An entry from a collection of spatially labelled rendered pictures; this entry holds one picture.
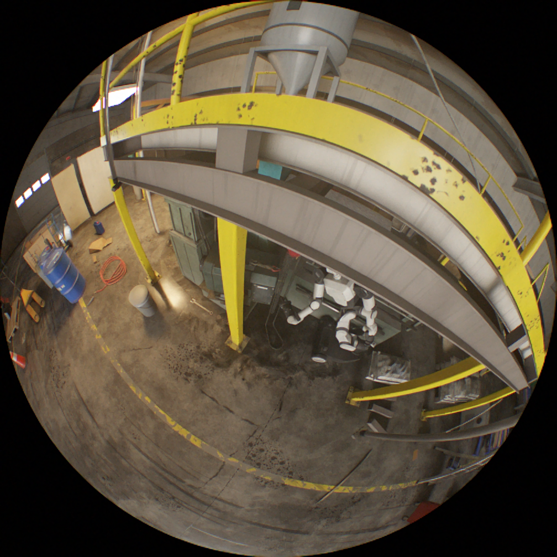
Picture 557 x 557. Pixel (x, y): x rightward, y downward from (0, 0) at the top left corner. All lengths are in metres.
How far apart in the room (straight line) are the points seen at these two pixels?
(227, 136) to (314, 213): 0.38
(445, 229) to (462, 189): 0.59
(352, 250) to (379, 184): 0.46
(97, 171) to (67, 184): 1.04
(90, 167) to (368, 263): 6.42
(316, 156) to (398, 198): 0.46
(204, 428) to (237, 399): 0.55
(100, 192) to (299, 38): 6.04
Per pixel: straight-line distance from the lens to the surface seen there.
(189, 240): 1.99
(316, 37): 1.59
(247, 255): 1.70
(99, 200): 6.51
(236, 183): 0.66
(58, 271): 3.58
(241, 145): 0.57
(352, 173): 0.92
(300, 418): 2.19
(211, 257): 1.75
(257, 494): 2.51
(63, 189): 6.38
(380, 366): 2.56
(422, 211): 1.00
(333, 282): 1.29
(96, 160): 6.35
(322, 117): 0.46
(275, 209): 0.60
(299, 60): 1.61
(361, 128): 0.44
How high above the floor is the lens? 2.07
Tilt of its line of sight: 50 degrees down
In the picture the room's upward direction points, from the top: 17 degrees clockwise
